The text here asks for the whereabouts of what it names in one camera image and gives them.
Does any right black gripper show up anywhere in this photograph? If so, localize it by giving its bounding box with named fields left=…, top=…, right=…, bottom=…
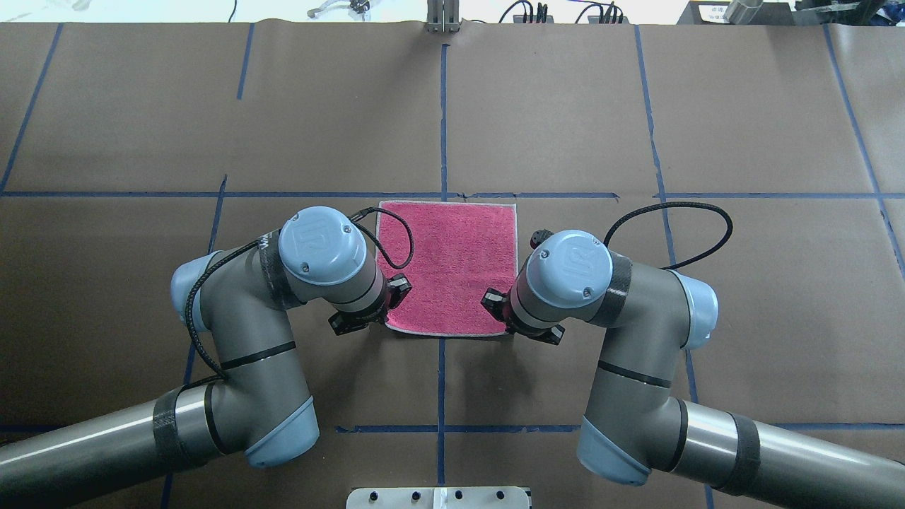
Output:
left=501, top=297, right=556, bottom=339

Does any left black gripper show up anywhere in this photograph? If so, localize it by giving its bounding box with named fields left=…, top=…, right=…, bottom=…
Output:
left=346, top=274, right=388, bottom=331

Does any pink towel white trim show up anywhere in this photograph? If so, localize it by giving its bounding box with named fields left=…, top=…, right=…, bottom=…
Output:
left=376, top=200, right=518, bottom=339

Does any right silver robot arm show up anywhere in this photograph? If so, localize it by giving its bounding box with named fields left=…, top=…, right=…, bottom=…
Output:
left=481, top=230, right=904, bottom=508

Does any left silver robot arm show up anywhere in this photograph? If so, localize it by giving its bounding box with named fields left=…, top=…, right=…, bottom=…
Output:
left=2, top=206, right=409, bottom=508

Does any silver metal cylinder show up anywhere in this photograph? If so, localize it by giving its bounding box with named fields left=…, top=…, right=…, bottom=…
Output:
left=723, top=0, right=765, bottom=25

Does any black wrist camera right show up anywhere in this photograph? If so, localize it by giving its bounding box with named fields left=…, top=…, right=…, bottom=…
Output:
left=481, top=288, right=508, bottom=322

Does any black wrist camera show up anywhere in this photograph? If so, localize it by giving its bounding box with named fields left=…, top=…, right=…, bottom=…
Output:
left=481, top=288, right=508, bottom=322
left=387, top=273, right=411, bottom=310

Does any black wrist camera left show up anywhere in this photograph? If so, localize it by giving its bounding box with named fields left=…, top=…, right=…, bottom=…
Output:
left=387, top=273, right=411, bottom=310

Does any black camera cable left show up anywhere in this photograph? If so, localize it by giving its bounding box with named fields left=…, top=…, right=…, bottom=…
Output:
left=184, top=208, right=415, bottom=386

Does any black camera cable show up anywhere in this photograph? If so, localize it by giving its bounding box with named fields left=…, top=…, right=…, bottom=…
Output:
left=184, top=208, right=415, bottom=386
left=602, top=202, right=733, bottom=271

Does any white mounting pedestal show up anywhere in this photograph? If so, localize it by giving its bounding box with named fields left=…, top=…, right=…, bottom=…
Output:
left=345, top=486, right=533, bottom=508

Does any black camera cable right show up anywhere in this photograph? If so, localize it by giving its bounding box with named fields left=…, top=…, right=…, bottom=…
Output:
left=602, top=202, right=733, bottom=271

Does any aluminium frame post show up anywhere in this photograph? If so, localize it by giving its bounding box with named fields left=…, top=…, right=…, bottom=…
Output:
left=426, top=0, right=462, bottom=33

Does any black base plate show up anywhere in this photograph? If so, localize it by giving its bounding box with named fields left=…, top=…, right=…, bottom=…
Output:
left=676, top=1, right=795, bottom=26

